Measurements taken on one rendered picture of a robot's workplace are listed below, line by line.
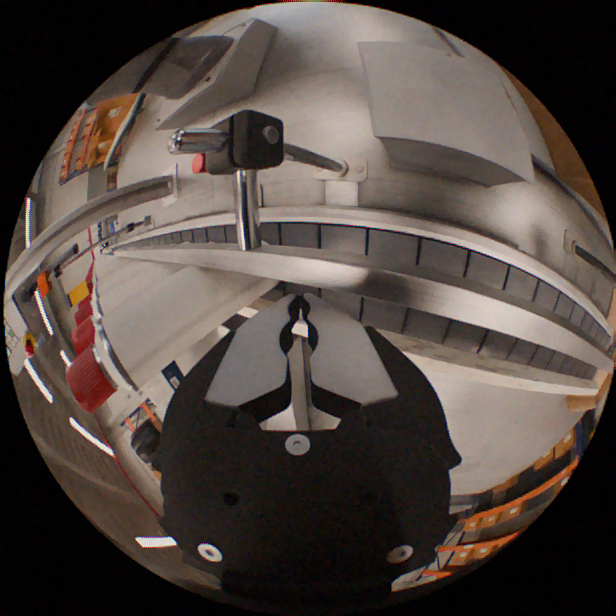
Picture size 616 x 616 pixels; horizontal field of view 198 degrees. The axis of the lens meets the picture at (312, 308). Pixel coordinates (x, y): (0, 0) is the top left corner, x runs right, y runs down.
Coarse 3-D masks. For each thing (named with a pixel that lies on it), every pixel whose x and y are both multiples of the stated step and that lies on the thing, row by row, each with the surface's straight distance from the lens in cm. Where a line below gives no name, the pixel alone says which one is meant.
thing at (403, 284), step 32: (128, 256) 38; (160, 256) 20; (192, 256) 14; (224, 256) 11; (256, 256) 9; (288, 256) 8; (320, 256) 8; (352, 256) 8; (352, 288) 7; (384, 288) 7; (416, 288) 7; (448, 288) 7; (480, 288) 8; (480, 320) 8; (512, 320) 8; (544, 320) 9; (576, 352) 13
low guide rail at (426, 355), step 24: (240, 312) 20; (384, 336) 15; (432, 360) 15; (456, 360) 16; (480, 360) 17; (504, 360) 19; (504, 384) 19; (528, 384) 20; (552, 384) 24; (576, 384) 31
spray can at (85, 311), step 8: (136, 264) 28; (144, 264) 27; (152, 264) 27; (120, 272) 28; (128, 272) 27; (136, 272) 26; (112, 280) 27; (120, 280) 26; (96, 288) 27; (104, 288) 26; (112, 288) 26; (96, 296) 26; (88, 304) 27; (80, 312) 27; (88, 312) 27; (80, 320) 27
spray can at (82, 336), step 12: (156, 264) 23; (168, 264) 22; (180, 264) 22; (144, 276) 21; (156, 276) 21; (120, 288) 21; (132, 288) 20; (144, 288) 20; (96, 300) 21; (108, 300) 20; (120, 300) 20; (96, 312) 20; (84, 324) 21; (72, 336) 22; (84, 336) 21; (84, 348) 21
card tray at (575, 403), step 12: (612, 300) 50; (612, 312) 52; (612, 324) 55; (612, 336) 59; (600, 372) 65; (600, 384) 75; (576, 396) 57; (588, 396) 69; (600, 396) 78; (576, 408) 56; (588, 408) 68
